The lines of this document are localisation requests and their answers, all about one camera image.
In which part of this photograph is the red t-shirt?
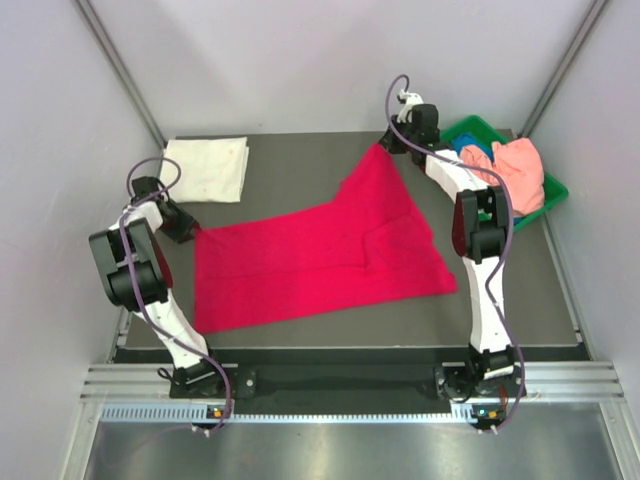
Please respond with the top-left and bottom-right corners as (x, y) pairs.
(194, 144), (457, 334)

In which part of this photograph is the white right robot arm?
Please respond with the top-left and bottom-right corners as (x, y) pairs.
(380, 92), (515, 403)

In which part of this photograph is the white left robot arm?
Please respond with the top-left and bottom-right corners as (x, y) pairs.
(89, 176), (228, 397)

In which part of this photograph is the blue t-shirt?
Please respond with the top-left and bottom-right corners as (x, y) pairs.
(451, 132), (494, 162)

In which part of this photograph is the folded white t-shirt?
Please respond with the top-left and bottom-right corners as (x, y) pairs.
(164, 137), (249, 203)

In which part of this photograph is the salmon pink t-shirt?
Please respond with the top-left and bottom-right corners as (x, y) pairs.
(459, 138), (545, 217)

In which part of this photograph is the green plastic bin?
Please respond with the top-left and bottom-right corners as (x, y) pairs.
(441, 115), (568, 229)

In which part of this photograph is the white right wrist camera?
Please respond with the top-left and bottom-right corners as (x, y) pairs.
(397, 90), (423, 116)

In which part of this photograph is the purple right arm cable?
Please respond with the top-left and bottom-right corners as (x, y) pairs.
(384, 74), (527, 434)

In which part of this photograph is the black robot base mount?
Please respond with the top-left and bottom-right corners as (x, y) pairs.
(169, 364), (524, 416)

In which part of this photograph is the aluminium frame rail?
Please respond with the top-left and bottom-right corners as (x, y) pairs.
(80, 361), (624, 402)

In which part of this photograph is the grey slotted cable duct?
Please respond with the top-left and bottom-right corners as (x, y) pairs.
(99, 402), (506, 425)

